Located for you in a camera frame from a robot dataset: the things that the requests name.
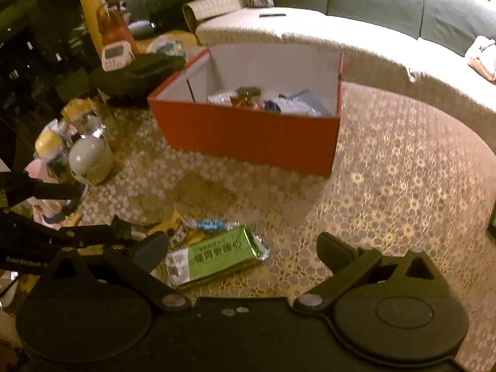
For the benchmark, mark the green snack packet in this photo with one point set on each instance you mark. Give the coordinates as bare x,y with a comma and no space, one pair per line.
217,254

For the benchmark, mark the black bag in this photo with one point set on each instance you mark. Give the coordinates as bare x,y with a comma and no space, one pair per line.
139,75

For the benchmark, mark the beige ottoman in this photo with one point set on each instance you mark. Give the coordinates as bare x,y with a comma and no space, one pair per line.
387,58

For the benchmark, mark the patterned paper roll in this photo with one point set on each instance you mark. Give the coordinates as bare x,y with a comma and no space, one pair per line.
213,9

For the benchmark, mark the glass jar with yellow lid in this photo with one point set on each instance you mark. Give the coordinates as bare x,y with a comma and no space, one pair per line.
87,118

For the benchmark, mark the yellow snack packet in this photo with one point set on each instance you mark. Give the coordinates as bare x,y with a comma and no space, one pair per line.
176,232

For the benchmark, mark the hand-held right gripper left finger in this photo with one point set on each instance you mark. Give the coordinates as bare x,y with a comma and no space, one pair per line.
152,247

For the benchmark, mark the pink cup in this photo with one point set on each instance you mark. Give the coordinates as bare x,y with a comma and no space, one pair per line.
48,207

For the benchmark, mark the small black flat object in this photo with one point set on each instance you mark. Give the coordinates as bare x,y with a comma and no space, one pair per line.
272,14

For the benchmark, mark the bottle with yellow cap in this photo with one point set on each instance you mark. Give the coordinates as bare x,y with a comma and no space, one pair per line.
52,151

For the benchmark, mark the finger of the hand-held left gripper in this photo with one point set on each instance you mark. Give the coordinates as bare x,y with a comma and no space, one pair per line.
77,235
50,190

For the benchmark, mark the dark glass cabinet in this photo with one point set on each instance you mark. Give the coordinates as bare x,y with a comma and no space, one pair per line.
35,46

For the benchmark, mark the white plate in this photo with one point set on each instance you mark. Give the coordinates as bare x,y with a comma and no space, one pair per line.
170,42

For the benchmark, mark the white bag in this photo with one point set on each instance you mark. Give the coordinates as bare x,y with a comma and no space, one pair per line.
484,58

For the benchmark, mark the blue candy wrapper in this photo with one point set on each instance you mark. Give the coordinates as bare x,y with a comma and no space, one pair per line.
209,224

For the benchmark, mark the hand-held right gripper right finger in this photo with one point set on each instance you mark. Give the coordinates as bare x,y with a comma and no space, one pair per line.
336,248

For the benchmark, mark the green sofa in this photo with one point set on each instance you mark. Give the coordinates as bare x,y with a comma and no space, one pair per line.
372,0

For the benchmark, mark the white kitchen timer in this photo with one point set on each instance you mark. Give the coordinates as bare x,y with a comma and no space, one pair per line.
116,57

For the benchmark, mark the clear plastic snack packet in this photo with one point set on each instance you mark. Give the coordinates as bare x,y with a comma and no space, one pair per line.
220,98

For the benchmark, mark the red cardboard box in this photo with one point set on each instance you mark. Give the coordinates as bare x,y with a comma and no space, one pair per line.
248,135

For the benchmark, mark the orange bottle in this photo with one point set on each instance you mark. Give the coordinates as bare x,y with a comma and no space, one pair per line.
116,27

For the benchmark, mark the pale round lidded jar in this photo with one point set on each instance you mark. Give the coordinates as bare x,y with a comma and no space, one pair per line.
91,161

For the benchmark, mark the yellow giraffe toy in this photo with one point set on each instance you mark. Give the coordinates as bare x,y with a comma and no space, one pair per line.
85,4

